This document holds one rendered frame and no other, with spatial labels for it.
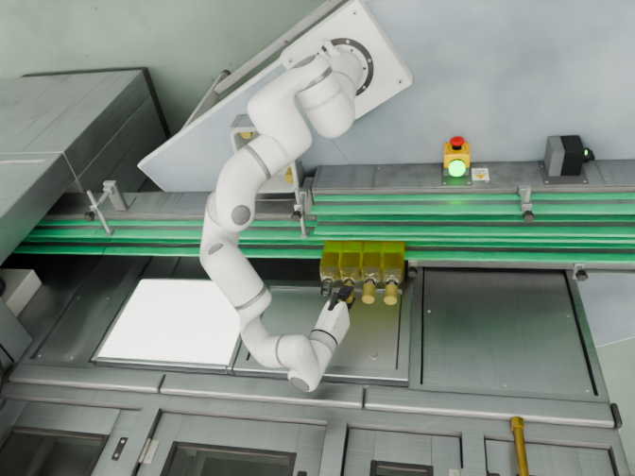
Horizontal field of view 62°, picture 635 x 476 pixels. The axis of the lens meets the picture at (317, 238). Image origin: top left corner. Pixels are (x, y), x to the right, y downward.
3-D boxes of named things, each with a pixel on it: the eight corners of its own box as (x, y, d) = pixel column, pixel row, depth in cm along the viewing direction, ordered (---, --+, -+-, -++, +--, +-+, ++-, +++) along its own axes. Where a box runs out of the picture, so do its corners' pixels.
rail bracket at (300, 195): (304, 220, 161) (296, 247, 152) (296, 174, 150) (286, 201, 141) (314, 220, 160) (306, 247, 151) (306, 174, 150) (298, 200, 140)
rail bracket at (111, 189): (126, 201, 182) (94, 245, 165) (107, 160, 171) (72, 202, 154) (138, 201, 181) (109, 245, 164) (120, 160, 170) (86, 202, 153)
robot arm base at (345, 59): (301, 53, 135) (290, 74, 122) (341, 23, 129) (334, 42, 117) (337, 101, 141) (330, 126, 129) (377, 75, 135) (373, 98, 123)
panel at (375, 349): (141, 281, 178) (94, 365, 153) (138, 275, 176) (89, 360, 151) (412, 289, 160) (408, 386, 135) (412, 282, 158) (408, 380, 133)
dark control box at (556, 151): (542, 160, 149) (547, 177, 143) (547, 134, 144) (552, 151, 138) (574, 159, 148) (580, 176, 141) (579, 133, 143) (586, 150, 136)
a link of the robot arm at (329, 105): (328, 120, 128) (317, 150, 115) (301, 71, 122) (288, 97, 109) (365, 104, 124) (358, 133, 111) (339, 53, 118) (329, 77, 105)
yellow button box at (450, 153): (443, 161, 155) (443, 176, 150) (443, 139, 150) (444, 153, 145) (468, 161, 154) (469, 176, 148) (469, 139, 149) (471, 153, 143)
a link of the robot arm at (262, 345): (270, 279, 115) (318, 348, 123) (232, 286, 124) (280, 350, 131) (249, 304, 110) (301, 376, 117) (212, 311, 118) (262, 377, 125)
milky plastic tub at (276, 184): (251, 178, 170) (245, 194, 163) (235, 114, 155) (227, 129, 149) (304, 177, 166) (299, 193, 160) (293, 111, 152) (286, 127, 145)
